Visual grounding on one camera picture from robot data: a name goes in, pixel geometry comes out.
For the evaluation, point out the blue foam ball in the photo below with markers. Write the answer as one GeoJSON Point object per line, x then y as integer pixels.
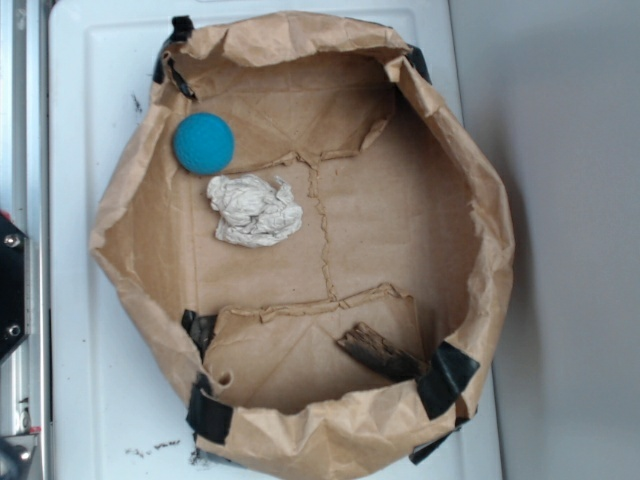
{"type": "Point", "coordinates": [204, 143]}

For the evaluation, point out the brown paper bag tray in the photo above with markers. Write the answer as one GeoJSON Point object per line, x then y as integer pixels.
{"type": "Point", "coordinates": [247, 336]}

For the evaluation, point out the crumpled white paper wad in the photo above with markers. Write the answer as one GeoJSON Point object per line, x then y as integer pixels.
{"type": "Point", "coordinates": [253, 212]}

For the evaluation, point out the dark wood bark piece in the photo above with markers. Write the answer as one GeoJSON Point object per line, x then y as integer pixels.
{"type": "Point", "coordinates": [371, 349]}

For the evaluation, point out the white plastic tray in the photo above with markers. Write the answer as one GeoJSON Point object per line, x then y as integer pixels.
{"type": "Point", "coordinates": [115, 415]}

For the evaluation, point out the black metal bracket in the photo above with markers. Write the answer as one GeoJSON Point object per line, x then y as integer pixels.
{"type": "Point", "coordinates": [15, 319]}

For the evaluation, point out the aluminium frame rail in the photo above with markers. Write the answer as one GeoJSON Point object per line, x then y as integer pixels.
{"type": "Point", "coordinates": [26, 424]}

